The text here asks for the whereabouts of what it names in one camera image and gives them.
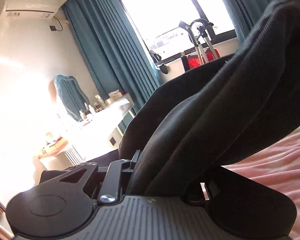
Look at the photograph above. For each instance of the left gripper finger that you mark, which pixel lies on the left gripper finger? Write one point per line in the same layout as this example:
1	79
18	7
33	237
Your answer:
116	179

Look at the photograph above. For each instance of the black garment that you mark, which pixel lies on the black garment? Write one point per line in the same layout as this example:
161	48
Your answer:
222	112

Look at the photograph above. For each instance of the white vanity desk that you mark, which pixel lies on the white vanity desk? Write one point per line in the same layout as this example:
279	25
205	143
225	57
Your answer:
101	133

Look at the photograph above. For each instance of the white drawer cabinet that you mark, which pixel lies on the white drawer cabinet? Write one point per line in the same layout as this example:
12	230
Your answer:
59	155

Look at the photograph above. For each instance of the teal framed vanity mirror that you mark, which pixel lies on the teal framed vanity mirror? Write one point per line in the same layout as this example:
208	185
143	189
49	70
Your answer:
67	90

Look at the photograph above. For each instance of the left teal curtain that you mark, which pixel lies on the left teal curtain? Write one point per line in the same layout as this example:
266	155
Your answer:
114	55

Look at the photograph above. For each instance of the pink bed sheet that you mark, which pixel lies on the pink bed sheet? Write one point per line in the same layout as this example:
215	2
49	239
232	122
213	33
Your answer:
277	167

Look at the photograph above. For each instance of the silver tripod stand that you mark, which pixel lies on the silver tripod stand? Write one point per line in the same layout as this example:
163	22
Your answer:
202	27

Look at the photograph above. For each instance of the black framed window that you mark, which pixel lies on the black framed window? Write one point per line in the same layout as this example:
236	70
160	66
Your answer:
157	21

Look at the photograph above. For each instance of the white air conditioner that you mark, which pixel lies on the white air conditioner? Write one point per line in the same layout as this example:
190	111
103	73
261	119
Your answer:
15	9

